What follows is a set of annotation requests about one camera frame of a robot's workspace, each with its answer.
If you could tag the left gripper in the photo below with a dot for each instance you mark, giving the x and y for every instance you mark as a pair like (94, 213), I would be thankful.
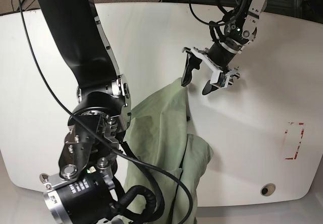
(193, 60)

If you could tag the green t-shirt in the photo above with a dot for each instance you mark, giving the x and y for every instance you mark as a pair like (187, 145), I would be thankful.
(158, 136)

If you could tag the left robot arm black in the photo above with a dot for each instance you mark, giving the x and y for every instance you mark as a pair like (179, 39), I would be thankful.
(236, 29)

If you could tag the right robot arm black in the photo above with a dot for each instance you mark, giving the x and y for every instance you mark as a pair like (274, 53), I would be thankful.
(86, 190)

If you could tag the red tape rectangle marking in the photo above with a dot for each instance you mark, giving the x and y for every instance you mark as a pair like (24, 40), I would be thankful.
(292, 140)

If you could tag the right table grommet hole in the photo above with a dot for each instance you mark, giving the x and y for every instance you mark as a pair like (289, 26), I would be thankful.
(268, 189)

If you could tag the table grommet hole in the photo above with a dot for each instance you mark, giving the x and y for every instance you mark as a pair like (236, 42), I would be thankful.
(268, 189)
(43, 178)

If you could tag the left table grommet hole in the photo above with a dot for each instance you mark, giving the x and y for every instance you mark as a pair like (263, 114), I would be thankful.
(43, 178)

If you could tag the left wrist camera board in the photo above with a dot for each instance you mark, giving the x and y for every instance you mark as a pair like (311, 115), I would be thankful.
(219, 79)

